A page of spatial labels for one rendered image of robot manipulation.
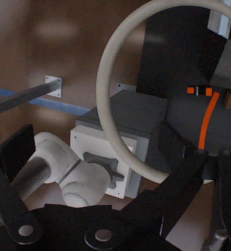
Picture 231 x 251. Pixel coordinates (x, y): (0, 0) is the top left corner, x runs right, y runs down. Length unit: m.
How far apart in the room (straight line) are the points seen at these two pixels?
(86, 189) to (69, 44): 1.45
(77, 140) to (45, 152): 0.26
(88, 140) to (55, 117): 1.27
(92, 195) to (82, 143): 0.29
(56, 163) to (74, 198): 0.16
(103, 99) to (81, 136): 0.58
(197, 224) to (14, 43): 2.90
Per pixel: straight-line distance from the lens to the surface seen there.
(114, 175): 0.99
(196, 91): 1.66
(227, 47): 0.90
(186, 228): 2.54
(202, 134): 1.80
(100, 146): 0.98
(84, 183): 0.84
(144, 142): 0.99
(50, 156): 0.80
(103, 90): 0.44
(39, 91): 1.90
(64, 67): 2.02
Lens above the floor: 1.67
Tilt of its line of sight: 61 degrees down
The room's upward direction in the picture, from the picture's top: 136 degrees counter-clockwise
